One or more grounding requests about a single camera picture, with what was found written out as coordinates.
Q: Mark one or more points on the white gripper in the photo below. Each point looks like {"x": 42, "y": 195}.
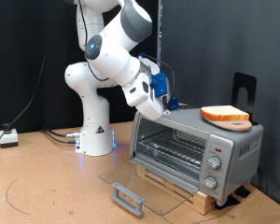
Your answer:
{"x": 143, "y": 96}

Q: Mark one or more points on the white bread slice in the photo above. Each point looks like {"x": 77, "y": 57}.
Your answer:
{"x": 224, "y": 112}

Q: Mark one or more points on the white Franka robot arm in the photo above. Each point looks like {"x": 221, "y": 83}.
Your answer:
{"x": 112, "y": 56}

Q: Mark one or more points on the silver oven knob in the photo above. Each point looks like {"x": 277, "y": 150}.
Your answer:
{"x": 210, "y": 183}
{"x": 214, "y": 162}

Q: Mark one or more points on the silver toaster oven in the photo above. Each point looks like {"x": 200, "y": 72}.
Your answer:
{"x": 236, "y": 155}

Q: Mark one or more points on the round wooden cutting board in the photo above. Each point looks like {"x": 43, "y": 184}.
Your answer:
{"x": 236, "y": 125}

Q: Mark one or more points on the vertical metal pole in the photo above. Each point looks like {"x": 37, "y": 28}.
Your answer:
{"x": 159, "y": 31}

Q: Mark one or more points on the black metal bookend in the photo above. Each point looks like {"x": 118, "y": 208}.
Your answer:
{"x": 244, "y": 81}

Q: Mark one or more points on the wooden slatted crate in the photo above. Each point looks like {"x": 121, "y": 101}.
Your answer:
{"x": 202, "y": 202}

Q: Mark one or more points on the black foam pad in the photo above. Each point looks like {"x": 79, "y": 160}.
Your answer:
{"x": 227, "y": 202}
{"x": 243, "y": 191}

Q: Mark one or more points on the emergency stop button box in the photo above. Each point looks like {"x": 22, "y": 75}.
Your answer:
{"x": 8, "y": 137}

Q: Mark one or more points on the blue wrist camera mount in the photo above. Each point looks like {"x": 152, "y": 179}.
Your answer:
{"x": 159, "y": 84}

